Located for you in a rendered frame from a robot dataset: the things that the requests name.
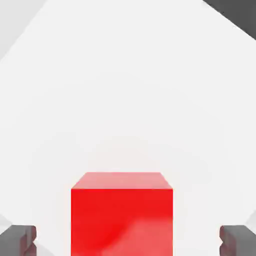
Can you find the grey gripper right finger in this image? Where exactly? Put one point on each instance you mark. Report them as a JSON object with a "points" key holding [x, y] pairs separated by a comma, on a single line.
{"points": [[240, 240]]}

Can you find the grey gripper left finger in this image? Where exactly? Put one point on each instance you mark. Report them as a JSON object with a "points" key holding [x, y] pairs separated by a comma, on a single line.
{"points": [[14, 240]]}

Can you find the small red cube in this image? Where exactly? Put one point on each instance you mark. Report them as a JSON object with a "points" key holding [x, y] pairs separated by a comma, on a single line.
{"points": [[122, 216]]}

